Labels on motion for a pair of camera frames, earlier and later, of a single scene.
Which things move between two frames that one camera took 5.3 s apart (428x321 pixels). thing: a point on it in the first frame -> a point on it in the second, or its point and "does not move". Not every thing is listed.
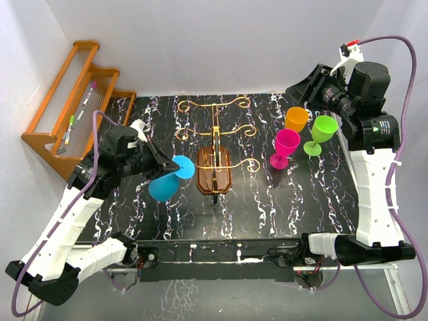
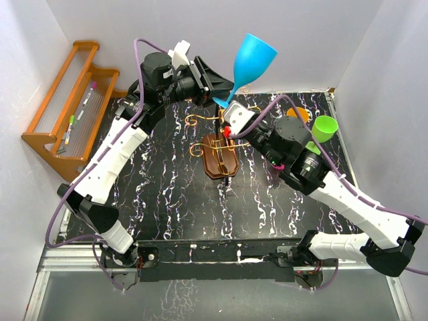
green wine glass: [324, 128] does not move
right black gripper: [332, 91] -> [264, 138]
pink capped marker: [94, 85] does not move
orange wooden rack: [63, 131] does not move
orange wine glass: [296, 118] does not move
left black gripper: [158, 158] -> [218, 86]
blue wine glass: [164, 186] -> [253, 59]
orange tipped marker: [68, 134] does not move
